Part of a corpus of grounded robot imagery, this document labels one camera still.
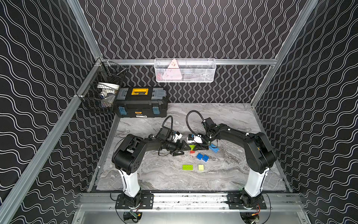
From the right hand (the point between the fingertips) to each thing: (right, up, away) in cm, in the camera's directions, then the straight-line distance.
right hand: (194, 144), depth 93 cm
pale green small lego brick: (+3, -13, -6) cm, 15 cm away
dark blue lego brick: (+3, -7, -3) cm, 8 cm away
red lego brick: (-2, -5, -2) cm, 5 cm away
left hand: (-5, -2, -5) cm, 7 cm away
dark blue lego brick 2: (+7, -8, -4) cm, 11 cm away
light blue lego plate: (+9, +1, -14) cm, 17 cm away
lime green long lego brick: (-5, -13, -7) cm, 15 cm away
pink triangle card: (-14, +47, -3) cm, 49 cm away
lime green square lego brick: (-2, -1, -4) cm, 5 cm away
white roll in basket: (-51, +34, -13) cm, 63 cm away
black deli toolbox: (-39, +30, +13) cm, 51 cm away
